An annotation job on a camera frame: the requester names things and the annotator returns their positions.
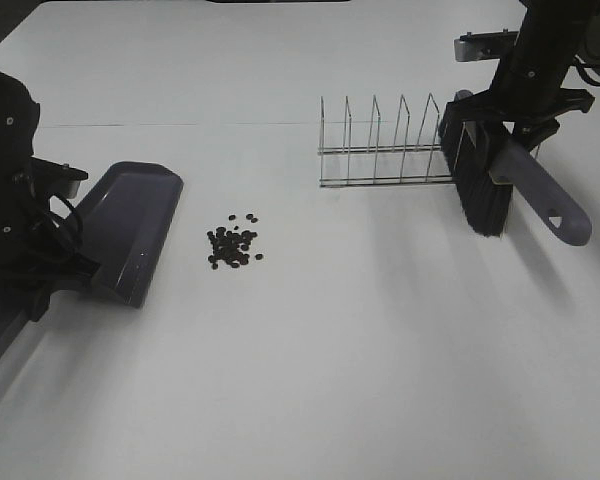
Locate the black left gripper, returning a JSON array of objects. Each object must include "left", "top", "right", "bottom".
[{"left": 0, "top": 199, "right": 100, "bottom": 321}]

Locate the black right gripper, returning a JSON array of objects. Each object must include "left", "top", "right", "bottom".
[{"left": 447, "top": 29, "right": 594, "bottom": 172}]

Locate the purple hand brush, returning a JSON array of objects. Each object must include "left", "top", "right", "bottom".
[{"left": 438, "top": 105, "right": 592, "bottom": 246}]

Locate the purple plastic dustpan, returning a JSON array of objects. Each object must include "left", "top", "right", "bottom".
[{"left": 0, "top": 162, "right": 184, "bottom": 360}]

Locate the pile of coffee beans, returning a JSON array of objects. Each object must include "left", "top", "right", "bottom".
[{"left": 206, "top": 213, "right": 264, "bottom": 270}]

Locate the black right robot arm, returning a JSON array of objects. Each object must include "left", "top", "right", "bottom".
[{"left": 439, "top": 1, "right": 600, "bottom": 169}]

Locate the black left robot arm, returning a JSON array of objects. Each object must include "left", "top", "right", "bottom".
[{"left": 0, "top": 71, "right": 100, "bottom": 321}]

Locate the chrome wire rack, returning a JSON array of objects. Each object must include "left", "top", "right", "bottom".
[{"left": 317, "top": 94, "right": 452, "bottom": 188}]

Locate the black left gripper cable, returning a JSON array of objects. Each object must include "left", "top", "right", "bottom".
[{"left": 44, "top": 194, "right": 86, "bottom": 261}]

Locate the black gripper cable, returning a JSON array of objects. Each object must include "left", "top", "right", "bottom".
[
  {"left": 572, "top": 29, "right": 600, "bottom": 86},
  {"left": 44, "top": 194, "right": 86, "bottom": 261}
]

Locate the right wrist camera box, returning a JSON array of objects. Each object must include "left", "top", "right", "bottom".
[{"left": 454, "top": 29, "right": 519, "bottom": 63}]

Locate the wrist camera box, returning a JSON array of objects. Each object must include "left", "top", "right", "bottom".
[
  {"left": 454, "top": 29, "right": 519, "bottom": 63},
  {"left": 31, "top": 157, "right": 88, "bottom": 200}
]

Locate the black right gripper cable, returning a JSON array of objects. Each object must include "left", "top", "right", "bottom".
[{"left": 572, "top": 29, "right": 600, "bottom": 86}]

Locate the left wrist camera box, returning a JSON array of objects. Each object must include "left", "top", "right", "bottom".
[{"left": 31, "top": 157, "right": 88, "bottom": 200}]

